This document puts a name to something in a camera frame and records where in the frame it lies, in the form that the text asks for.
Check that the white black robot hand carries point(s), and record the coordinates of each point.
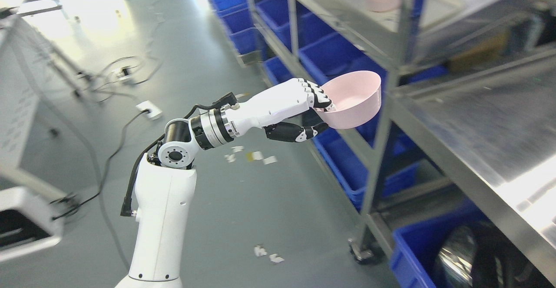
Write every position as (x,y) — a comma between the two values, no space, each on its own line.
(269,109)

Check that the steel shelf rack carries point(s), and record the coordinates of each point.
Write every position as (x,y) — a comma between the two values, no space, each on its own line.
(418,35)

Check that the pink ikea bowl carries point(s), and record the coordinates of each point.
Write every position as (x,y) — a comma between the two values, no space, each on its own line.
(356,97)

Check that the white power strip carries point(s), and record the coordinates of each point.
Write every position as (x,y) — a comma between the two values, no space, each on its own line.
(149,109)

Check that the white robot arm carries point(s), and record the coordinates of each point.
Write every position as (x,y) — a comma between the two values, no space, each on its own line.
(160,191)

